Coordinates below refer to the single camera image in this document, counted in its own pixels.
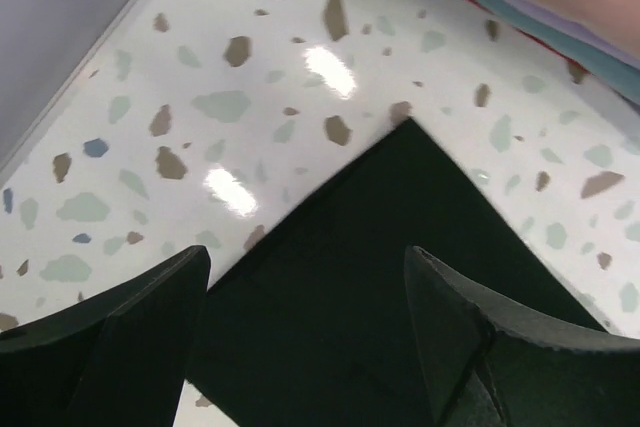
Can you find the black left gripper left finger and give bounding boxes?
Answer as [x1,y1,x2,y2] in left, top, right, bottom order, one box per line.
[1,246,210,426]

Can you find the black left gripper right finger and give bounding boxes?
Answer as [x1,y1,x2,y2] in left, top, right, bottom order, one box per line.
[404,247,639,427]

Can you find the black t shirt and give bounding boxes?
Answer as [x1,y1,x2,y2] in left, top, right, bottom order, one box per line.
[187,120,597,426]

